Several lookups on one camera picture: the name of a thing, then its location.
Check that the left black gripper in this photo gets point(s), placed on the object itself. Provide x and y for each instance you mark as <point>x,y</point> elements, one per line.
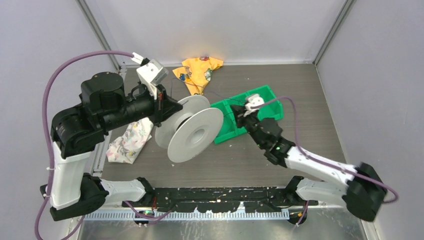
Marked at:
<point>164,106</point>

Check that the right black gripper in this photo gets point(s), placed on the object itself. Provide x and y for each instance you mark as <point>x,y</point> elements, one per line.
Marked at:
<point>239,112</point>

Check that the clear plastic cable spool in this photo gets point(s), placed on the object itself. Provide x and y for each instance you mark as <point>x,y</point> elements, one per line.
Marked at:
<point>190,131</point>

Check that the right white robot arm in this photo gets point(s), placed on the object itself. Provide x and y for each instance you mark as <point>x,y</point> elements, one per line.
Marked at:
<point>357,188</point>

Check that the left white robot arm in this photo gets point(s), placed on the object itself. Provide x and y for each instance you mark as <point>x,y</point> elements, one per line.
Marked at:
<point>77,130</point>

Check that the yellow printed cloth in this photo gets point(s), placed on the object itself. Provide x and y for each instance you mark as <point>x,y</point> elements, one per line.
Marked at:
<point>196,73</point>

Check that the white floral cloth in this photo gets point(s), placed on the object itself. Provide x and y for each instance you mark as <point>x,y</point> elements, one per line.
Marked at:
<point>126,148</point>

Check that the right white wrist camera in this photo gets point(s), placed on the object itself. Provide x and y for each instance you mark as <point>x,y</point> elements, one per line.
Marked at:
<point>252,104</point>

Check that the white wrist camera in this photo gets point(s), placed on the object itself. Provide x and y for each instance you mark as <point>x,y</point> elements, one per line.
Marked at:
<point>150,73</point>
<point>252,104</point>

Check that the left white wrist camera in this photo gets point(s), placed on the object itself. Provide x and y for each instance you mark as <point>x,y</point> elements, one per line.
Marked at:
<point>150,73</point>

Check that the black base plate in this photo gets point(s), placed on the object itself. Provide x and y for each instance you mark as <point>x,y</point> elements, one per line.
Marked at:
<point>268,199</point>

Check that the slotted metal rail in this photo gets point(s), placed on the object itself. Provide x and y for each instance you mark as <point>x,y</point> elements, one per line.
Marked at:
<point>240,214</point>

